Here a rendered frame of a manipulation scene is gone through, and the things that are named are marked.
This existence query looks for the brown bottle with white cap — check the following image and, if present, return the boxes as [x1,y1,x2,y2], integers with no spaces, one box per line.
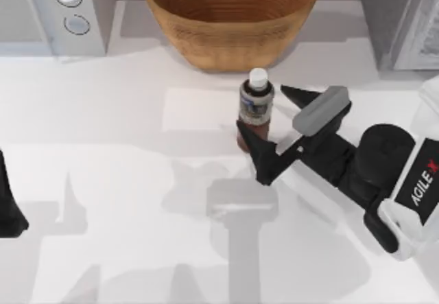
[236,67,276,152]

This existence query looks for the woven wooden basket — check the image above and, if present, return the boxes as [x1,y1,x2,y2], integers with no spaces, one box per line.
[144,0,318,74]

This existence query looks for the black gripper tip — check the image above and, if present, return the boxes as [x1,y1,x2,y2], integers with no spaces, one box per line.
[0,149,30,239]

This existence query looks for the pale microwave oven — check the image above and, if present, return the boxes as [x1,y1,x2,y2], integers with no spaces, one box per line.
[0,0,121,58]

